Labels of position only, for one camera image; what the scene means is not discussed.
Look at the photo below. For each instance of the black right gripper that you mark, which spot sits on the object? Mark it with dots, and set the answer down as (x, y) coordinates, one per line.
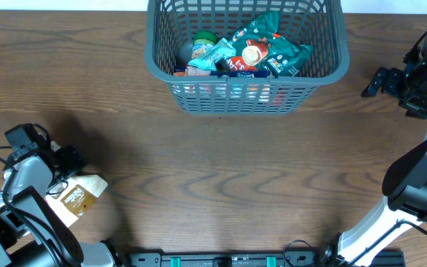
(419, 108)

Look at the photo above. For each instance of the teal wet wipes packet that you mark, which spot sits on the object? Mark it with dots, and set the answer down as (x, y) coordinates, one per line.
(223, 49)

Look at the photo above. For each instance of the beige brown snack pouch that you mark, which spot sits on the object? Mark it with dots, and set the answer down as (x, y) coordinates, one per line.
(71, 197)

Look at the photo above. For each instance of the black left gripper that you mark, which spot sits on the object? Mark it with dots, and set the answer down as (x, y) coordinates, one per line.
(67, 156)

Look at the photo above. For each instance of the green lid jar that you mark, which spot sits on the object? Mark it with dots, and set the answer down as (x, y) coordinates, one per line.
(203, 41)

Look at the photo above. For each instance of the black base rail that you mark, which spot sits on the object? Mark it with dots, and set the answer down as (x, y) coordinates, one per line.
(289, 258)

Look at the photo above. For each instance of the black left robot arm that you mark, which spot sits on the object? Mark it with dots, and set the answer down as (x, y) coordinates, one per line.
(43, 194)

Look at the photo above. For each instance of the colourful tissue multipack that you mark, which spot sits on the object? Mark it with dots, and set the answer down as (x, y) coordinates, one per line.
(235, 93)

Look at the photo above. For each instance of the green coffee sachet bag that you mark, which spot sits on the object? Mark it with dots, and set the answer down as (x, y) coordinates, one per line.
(259, 47)

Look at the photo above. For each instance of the grey plastic lattice basket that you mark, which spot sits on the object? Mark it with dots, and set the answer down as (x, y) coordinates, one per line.
(171, 27)

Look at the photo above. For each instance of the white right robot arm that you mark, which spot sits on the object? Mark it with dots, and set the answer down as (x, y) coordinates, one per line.
(404, 202)

